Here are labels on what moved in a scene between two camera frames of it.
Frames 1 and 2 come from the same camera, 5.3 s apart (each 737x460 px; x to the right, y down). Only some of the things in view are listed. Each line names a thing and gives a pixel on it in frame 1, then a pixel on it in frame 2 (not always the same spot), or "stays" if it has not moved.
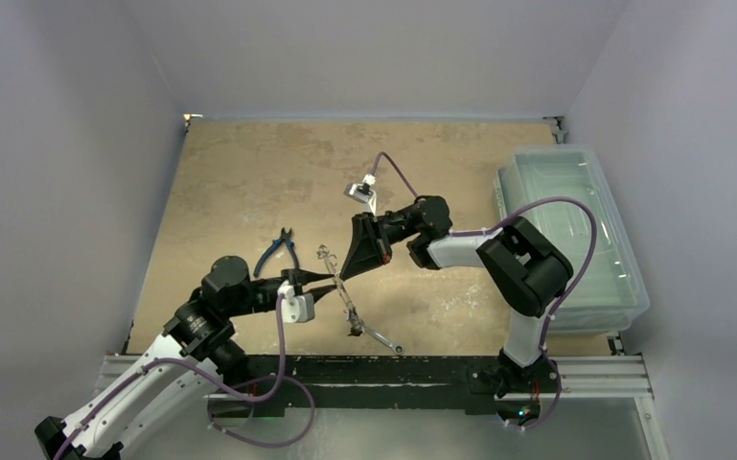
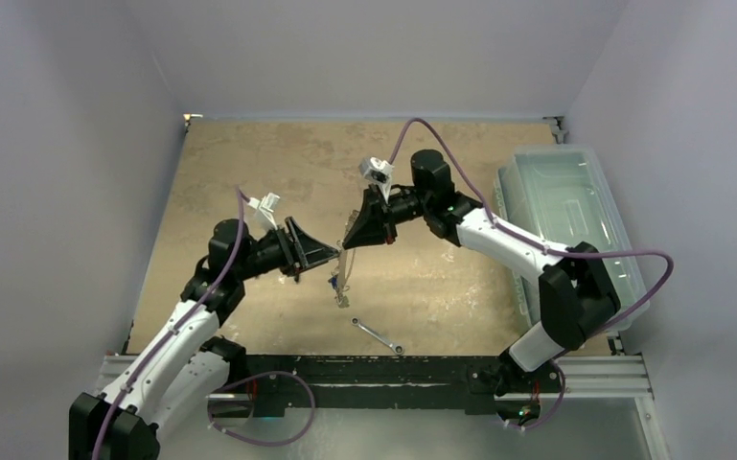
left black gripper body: x=263 y=292 -> x=275 y=252
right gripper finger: x=365 y=254 -> x=372 y=228
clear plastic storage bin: x=610 y=291 stays
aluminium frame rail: x=587 y=379 stays
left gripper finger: x=299 y=277 -> x=308 y=250
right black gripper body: x=373 y=230 -> x=389 y=216
